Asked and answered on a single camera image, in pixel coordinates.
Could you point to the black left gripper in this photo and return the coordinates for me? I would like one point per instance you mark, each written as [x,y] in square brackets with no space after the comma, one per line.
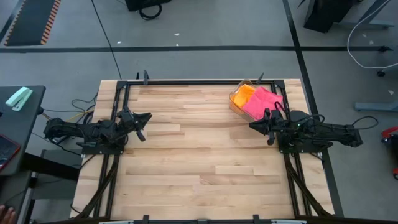
[129,123]

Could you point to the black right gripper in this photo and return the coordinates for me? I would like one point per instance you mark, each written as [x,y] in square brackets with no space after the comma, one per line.
[280,124]

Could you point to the pink microfiber towel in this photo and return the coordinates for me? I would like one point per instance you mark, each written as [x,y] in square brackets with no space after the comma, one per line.
[262,102]

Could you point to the orange microfiber towel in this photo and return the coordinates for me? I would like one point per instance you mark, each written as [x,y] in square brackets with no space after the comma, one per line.
[241,96]

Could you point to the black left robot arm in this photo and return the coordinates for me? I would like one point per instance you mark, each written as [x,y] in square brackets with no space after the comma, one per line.
[77,129]

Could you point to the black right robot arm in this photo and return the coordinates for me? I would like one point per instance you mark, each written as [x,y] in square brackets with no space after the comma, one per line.
[326,130]

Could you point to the clear plastic bin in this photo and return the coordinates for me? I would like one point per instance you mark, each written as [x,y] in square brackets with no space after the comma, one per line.
[241,114]

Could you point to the black table clamp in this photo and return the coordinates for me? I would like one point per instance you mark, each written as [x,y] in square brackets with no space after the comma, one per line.
[145,77]
[145,219]
[259,77]
[256,219]

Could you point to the grey desk foot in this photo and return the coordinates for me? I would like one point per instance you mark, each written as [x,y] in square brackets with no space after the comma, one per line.
[376,107]

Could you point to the black box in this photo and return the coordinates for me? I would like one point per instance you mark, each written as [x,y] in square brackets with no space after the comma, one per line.
[146,3]

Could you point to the dark desk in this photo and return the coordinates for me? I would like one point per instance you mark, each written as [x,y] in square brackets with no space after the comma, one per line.
[18,130]

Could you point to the mint green stapler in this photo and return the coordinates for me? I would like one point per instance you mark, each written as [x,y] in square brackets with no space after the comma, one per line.
[18,98]

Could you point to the red object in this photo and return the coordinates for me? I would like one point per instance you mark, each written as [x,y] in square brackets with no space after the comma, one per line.
[390,132]
[395,173]

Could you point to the black caster wheel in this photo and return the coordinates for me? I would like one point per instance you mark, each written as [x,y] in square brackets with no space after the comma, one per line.
[381,74]

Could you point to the phone with red case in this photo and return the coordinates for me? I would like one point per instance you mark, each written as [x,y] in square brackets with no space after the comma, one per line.
[7,151]

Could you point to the black mat with striped edge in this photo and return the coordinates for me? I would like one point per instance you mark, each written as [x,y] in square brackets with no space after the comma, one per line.
[31,21]

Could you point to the person's hand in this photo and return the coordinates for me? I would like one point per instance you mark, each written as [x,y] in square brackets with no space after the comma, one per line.
[7,216]

